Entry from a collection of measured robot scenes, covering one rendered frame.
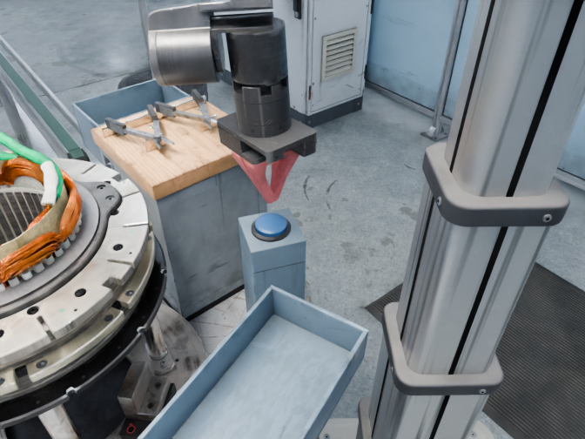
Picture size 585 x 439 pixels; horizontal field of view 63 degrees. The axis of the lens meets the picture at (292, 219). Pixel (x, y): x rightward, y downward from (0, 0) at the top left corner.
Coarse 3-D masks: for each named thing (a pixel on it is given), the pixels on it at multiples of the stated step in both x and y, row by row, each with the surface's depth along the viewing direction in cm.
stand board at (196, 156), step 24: (120, 120) 76; (168, 120) 76; (192, 120) 76; (120, 144) 70; (144, 144) 70; (168, 144) 70; (192, 144) 70; (216, 144) 70; (144, 168) 65; (168, 168) 65; (192, 168) 65; (216, 168) 68; (168, 192) 64
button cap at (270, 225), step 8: (264, 216) 60; (272, 216) 60; (280, 216) 60; (256, 224) 59; (264, 224) 59; (272, 224) 59; (280, 224) 59; (264, 232) 58; (272, 232) 58; (280, 232) 59
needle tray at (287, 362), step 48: (240, 336) 45; (288, 336) 48; (336, 336) 47; (192, 384) 40; (240, 384) 44; (288, 384) 44; (336, 384) 40; (144, 432) 37; (192, 432) 41; (240, 432) 41; (288, 432) 41
